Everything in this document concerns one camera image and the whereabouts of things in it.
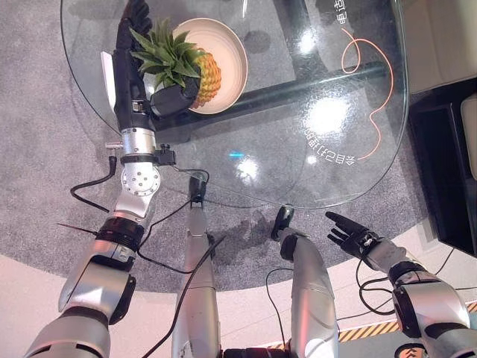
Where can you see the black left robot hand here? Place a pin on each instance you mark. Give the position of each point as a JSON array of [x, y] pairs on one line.
[[126, 93]]

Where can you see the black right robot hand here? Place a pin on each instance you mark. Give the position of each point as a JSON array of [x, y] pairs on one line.
[[354, 236]]

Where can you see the pineapple with green leaves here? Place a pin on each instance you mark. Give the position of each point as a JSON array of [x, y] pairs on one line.
[[208, 74]]

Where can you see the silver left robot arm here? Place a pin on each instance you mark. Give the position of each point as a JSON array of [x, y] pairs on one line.
[[93, 283]]

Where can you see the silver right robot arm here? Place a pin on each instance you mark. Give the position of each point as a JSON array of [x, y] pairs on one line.
[[428, 298]]

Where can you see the round white plate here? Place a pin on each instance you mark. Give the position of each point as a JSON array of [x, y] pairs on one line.
[[233, 56]]

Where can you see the silver right robot leg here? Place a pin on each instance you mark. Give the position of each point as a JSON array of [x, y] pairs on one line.
[[311, 298]]

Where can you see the silver robot leg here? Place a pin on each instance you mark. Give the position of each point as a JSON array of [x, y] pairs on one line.
[[197, 298], [311, 298]]

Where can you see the yellow black hazard tape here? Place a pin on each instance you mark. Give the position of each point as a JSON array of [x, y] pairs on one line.
[[372, 330]]

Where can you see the round grey rug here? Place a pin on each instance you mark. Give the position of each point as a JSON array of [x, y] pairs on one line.
[[37, 149]]

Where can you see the black cabinet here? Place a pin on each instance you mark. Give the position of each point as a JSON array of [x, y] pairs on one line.
[[439, 168]]

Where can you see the orange floor sticker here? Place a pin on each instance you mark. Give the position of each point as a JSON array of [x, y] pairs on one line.
[[408, 351]]

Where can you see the silver left robot leg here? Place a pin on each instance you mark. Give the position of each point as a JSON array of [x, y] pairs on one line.
[[197, 298]]

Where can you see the white sofa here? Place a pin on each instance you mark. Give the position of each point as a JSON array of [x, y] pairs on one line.
[[439, 37]]

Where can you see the black table frame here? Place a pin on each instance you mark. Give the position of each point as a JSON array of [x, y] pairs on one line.
[[298, 87]]

